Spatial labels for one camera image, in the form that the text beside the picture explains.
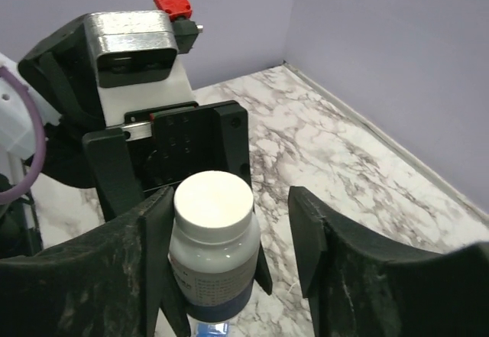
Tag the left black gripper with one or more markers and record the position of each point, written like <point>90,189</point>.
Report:
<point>161,147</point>

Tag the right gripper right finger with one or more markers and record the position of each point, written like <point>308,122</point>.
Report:
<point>361,283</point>

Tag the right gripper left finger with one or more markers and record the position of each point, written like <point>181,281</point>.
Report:
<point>101,283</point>

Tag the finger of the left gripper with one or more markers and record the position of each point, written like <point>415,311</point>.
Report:
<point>172,302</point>
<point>262,273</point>

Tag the blue weekly pill organizer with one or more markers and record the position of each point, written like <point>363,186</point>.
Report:
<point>206,329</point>

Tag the white pill bottle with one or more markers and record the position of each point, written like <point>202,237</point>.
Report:
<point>215,244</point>

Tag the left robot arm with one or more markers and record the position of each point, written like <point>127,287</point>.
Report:
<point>49,101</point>

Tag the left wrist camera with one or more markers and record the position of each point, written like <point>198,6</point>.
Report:
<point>134,55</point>

